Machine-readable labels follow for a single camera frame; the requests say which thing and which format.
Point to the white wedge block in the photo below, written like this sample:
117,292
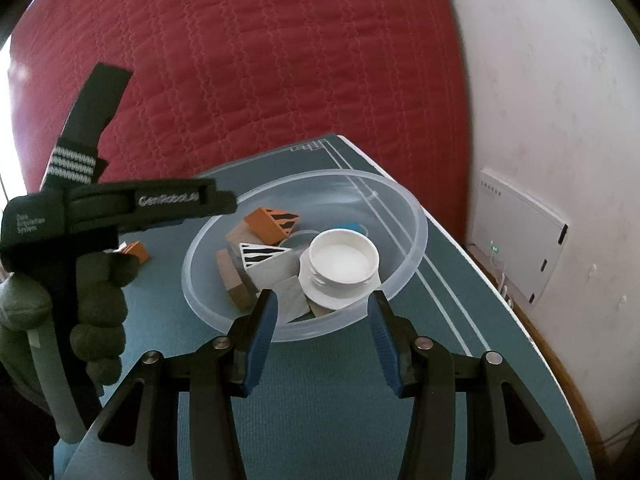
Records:
292,300

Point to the green table mat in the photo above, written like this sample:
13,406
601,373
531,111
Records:
325,410

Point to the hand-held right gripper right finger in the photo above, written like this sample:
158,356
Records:
384,345

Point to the white zebra triangular block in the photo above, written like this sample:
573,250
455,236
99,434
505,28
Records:
270,265

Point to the red quilted blanket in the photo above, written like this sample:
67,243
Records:
275,60

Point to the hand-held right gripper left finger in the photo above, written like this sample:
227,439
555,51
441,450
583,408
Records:
261,335

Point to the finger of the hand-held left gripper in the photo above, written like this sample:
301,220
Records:
185,200

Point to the clear plastic bowl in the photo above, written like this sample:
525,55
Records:
400,240

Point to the white wall panel box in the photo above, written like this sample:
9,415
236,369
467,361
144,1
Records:
520,230

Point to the orange striped wedge block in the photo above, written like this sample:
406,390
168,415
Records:
270,225
135,251

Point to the person's left hand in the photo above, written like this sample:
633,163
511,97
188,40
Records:
100,305

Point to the blue block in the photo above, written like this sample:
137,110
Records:
347,226

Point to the beige rectangular wooden block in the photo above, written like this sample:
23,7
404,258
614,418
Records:
235,280

